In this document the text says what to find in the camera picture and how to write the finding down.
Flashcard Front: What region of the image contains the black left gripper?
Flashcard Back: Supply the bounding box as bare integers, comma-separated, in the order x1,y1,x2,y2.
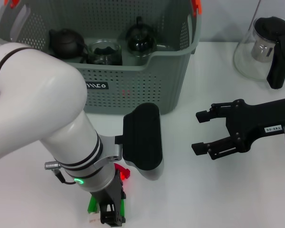
90,174,127,225

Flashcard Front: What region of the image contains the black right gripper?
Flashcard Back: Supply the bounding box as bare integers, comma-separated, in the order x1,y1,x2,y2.
191,96,285,160

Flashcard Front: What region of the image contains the glass teacup with black base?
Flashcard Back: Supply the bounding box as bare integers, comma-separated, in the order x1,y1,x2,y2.
87,39,123,66
125,16,157,57

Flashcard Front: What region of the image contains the grey perforated storage bin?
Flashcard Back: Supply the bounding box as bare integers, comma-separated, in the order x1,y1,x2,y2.
0,0,202,116

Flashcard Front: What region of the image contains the short white studded brick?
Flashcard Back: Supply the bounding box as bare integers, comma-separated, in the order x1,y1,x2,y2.
88,213,102,223

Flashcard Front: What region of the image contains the dark red arch brick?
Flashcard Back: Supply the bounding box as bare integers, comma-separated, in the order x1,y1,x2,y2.
115,163,131,180

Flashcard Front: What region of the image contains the black clay teapot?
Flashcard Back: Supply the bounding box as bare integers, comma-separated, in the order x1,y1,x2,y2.
48,28,88,60

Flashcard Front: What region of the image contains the glass pitcher with black handle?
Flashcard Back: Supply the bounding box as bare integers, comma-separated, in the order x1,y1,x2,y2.
233,16,285,90

